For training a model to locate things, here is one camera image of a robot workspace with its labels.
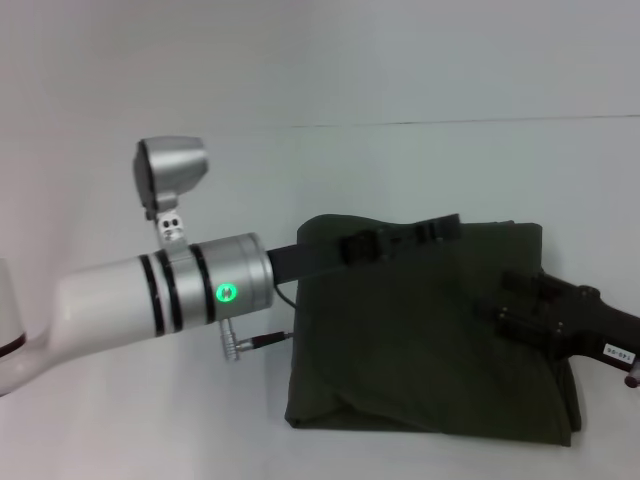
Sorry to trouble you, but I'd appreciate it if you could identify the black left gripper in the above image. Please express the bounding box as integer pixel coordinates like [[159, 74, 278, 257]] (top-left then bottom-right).
[[266, 212, 462, 284]]

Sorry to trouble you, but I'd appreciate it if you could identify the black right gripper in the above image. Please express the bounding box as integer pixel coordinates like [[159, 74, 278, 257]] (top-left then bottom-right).
[[493, 269, 640, 372]]

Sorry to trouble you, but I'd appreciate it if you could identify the dark green printed t-shirt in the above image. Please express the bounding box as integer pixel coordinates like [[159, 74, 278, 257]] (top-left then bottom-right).
[[283, 212, 587, 446]]

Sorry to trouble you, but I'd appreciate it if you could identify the left arm connector cable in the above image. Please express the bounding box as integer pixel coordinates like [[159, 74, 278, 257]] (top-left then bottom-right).
[[216, 282, 300, 365]]

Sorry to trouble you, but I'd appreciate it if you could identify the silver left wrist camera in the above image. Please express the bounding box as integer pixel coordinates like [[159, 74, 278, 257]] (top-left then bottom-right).
[[131, 135, 208, 250]]

